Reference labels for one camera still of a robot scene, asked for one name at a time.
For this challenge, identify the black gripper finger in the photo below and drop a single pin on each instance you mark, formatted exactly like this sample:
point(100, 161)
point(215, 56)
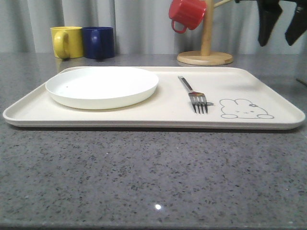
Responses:
point(298, 24)
point(269, 13)

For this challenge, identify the silver metal fork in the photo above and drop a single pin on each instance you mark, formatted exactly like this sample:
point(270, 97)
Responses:
point(198, 99)

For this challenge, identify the white round plate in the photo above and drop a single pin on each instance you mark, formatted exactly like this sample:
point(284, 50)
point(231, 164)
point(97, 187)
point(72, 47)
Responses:
point(97, 88)

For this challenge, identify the red ribbed mug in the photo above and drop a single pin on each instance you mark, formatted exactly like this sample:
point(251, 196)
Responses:
point(186, 14)

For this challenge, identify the wooden mug tree stand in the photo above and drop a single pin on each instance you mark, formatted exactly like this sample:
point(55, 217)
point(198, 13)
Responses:
point(206, 57)

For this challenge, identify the cream rabbit serving tray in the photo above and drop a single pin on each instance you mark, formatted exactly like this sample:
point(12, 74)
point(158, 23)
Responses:
point(236, 100)

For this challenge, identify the dark blue mug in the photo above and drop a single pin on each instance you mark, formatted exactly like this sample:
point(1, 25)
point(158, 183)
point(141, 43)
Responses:
point(98, 42)

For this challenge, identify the yellow mug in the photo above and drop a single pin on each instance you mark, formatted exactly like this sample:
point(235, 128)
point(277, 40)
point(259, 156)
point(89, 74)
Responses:
point(67, 41)

